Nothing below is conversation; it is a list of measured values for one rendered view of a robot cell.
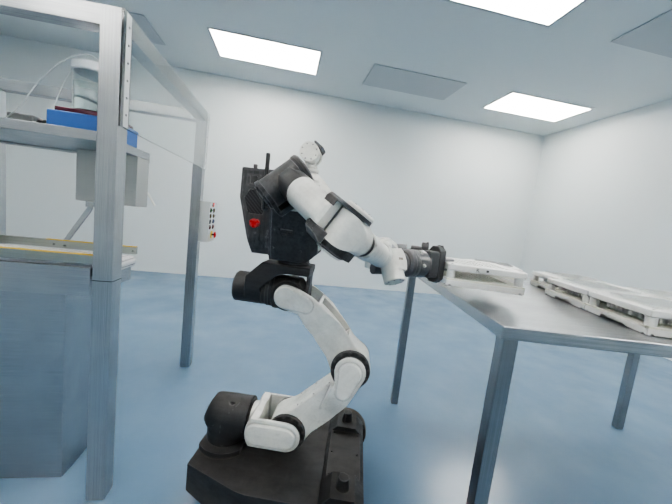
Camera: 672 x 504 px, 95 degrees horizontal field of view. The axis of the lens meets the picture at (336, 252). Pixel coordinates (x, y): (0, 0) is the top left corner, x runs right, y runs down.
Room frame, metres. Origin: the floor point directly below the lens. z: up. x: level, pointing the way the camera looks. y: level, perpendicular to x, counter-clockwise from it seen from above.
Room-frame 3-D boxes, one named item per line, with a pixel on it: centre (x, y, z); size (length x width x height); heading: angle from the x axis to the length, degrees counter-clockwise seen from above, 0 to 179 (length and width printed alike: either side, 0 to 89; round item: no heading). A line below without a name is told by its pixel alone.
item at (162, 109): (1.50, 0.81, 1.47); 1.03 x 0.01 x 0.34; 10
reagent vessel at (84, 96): (1.19, 0.95, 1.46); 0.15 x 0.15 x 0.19
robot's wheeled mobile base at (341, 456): (1.13, 0.12, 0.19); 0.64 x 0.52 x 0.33; 86
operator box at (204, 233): (2.04, 0.87, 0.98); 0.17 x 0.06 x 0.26; 10
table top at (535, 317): (1.32, -1.18, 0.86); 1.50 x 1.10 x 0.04; 91
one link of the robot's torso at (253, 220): (1.13, 0.19, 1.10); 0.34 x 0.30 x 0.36; 176
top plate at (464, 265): (1.09, -0.49, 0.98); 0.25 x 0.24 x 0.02; 176
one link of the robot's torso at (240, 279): (1.14, 0.22, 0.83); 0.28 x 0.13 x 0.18; 86
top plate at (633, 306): (0.94, -1.01, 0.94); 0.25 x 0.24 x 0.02; 175
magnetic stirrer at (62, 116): (1.20, 0.95, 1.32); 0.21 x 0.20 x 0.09; 10
